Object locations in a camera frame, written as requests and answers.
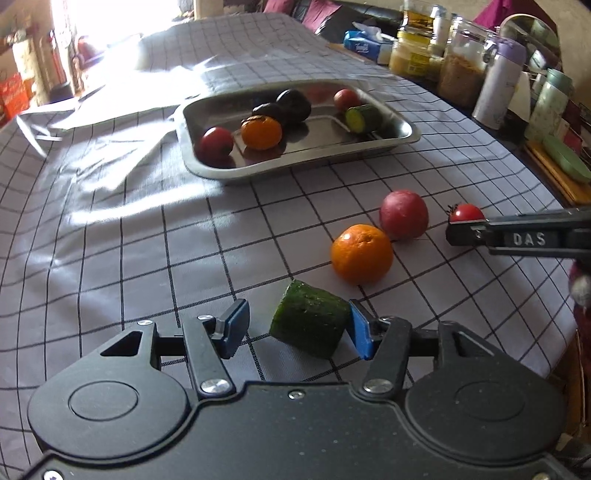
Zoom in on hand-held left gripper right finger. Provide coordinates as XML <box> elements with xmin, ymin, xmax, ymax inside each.
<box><xmin>348</xmin><ymin>299</ymin><xmax>506</xmax><ymax>402</ymax></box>

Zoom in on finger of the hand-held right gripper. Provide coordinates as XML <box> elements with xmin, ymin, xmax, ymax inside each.
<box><xmin>445</xmin><ymin>207</ymin><xmax>591</xmax><ymax>257</ymax></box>

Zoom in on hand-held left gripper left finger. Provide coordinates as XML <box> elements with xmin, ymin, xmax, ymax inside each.
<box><xmin>99</xmin><ymin>299</ymin><xmax>250</xmax><ymax>400</ymax></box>

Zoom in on wide cucumber piece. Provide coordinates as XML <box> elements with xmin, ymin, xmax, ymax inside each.
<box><xmin>269</xmin><ymin>279</ymin><xmax>352</xmax><ymax>360</ymax></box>

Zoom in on cherry tomato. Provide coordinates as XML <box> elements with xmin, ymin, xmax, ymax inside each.
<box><xmin>447</xmin><ymin>203</ymin><xmax>486</xmax><ymax>225</ymax></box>

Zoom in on red tomato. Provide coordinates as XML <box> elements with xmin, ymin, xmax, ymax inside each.
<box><xmin>195</xmin><ymin>127</ymin><xmax>235</xmax><ymax>164</ymax></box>

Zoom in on metal tray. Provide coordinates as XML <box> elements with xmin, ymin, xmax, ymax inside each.
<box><xmin>174</xmin><ymin>79</ymin><xmax>422</xmax><ymax>186</ymax></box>

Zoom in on wooden tray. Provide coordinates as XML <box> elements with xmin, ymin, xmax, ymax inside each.
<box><xmin>524</xmin><ymin>138</ymin><xmax>591</xmax><ymax>207</ymax></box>

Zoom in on large orange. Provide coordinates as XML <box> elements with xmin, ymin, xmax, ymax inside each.
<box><xmin>331</xmin><ymin>224</ymin><xmax>394</xmax><ymax>285</ymax></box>

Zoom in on pale green plate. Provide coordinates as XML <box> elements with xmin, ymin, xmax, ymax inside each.
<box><xmin>542</xmin><ymin>135</ymin><xmax>591</xmax><ymax>183</ymax></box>

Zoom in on grey checkered tablecloth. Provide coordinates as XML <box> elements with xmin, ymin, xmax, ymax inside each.
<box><xmin>0</xmin><ymin>11</ymin><xmax>580</xmax><ymax>480</ymax></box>

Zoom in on red apple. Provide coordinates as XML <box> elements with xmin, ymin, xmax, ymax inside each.
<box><xmin>379</xmin><ymin>190</ymin><xmax>430</xmax><ymax>241</ymax></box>

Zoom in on pale green cup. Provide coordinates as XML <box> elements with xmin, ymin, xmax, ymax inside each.
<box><xmin>524</xmin><ymin>69</ymin><xmax>575</xmax><ymax>141</ymax></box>

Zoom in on white lavender thermos bottle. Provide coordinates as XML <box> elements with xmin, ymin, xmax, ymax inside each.
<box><xmin>472</xmin><ymin>39</ymin><xmax>527</xmax><ymax>130</ymax></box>

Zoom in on glass jar brown contents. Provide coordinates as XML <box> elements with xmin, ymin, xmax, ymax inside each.
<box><xmin>438</xmin><ymin>14</ymin><xmax>497</xmax><ymax>109</ymax></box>

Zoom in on small orange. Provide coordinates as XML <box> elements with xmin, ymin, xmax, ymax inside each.
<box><xmin>241</xmin><ymin>115</ymin><xmax>283</xmax><ymax>151</ymax></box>

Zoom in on round mirror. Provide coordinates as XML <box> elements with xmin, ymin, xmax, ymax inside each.
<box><xmin>501</xmin><ymin>14</ymin><xmax>561</xmax><ymax>71</ymax></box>

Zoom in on dark purple plum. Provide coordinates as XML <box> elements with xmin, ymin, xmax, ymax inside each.
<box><xmin>252</xmin><ymin>102</ymin><xmax>289</xmax><ymax>125</ymax></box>
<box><xmin>276</xmin><ymin>89</ymin><xmax>312</xmax><ymax>124</ymax></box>

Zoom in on yellow lidded jar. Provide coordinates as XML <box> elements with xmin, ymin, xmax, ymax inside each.
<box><xmin>389</xmin><ymin>31</ymin><xmax>439</xmax><ymax>77</ymax></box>

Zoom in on dull red plum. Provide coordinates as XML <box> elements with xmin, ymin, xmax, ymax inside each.
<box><xmin>333</xmin><ymin>89</ymin><xmax>362</xmax><ymax>113</ymax></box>

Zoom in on small white bottle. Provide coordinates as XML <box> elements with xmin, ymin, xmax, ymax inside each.
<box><xmin>431</xmin><ymin>4</ymin><xmax>455</xmax><ymax>44</ymax></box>

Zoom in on yellow oil bottle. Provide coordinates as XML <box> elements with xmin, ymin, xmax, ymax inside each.
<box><xmin>403</xmin><ymin>0</ymin><xmax>435</xmax><ymax>33</ymax></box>

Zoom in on blue tissue pack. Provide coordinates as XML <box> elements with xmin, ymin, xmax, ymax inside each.
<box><xmin>342</xmin><ymin>28</ymin><xmax>399</xmax><ymax>64</ymax></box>

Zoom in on black leather sofa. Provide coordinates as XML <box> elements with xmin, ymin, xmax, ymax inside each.
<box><xmin>259</xmin><ymin>0</ymin><xmax>403</xmax><ymax>37</ymax></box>

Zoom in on dark grey pillow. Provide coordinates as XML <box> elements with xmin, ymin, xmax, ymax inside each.
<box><xmin>314</xmin><ymin>7</ymin><xmax>366</xmax><ymax>36</ymax></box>

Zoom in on red gift bag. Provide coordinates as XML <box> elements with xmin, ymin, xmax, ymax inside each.
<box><xmin>0</xmin><ymin>73</ymin><xmax>28</xmax><ymax>116</ymax></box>

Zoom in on large purple pillow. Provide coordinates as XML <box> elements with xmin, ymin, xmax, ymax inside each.
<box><xmin>300</xmin><ymin>0</ymin><xmax>340</xmax><ymax>21</ymax></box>

